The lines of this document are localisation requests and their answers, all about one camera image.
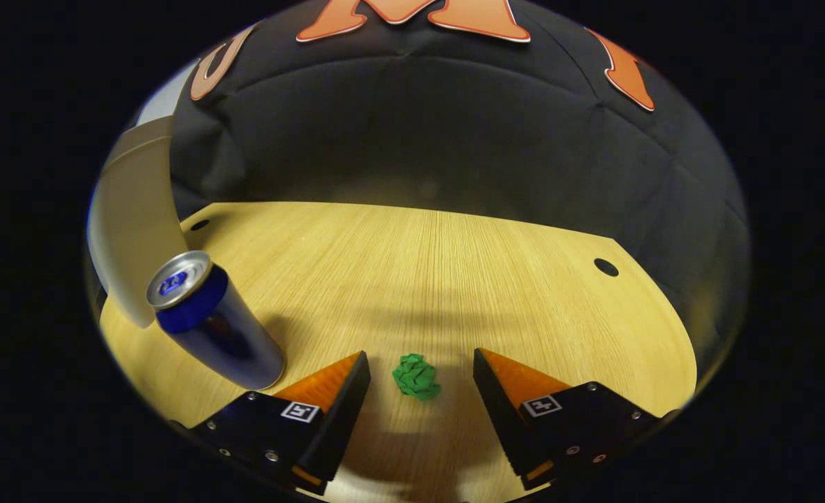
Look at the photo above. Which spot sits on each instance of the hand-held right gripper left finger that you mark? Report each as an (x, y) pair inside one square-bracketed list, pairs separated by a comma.
[(339, 419)]

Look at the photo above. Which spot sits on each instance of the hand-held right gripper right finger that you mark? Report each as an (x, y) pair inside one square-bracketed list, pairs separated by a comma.
[(503, 419)]

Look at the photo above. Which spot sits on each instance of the white desktop garbage bin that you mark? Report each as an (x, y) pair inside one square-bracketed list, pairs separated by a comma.
[(136, 223)]

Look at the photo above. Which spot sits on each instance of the blue pop can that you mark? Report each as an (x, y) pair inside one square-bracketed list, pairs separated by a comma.
[(223, 328)]

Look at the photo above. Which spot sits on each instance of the wooden desktop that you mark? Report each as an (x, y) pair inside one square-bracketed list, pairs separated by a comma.
[(419, 279)]

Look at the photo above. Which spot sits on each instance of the green paper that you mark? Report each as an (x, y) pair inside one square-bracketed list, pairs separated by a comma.
[(417, 377)]

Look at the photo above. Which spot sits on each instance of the black backdrop cloth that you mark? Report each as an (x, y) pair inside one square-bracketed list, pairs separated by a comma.
[(454, 126)]

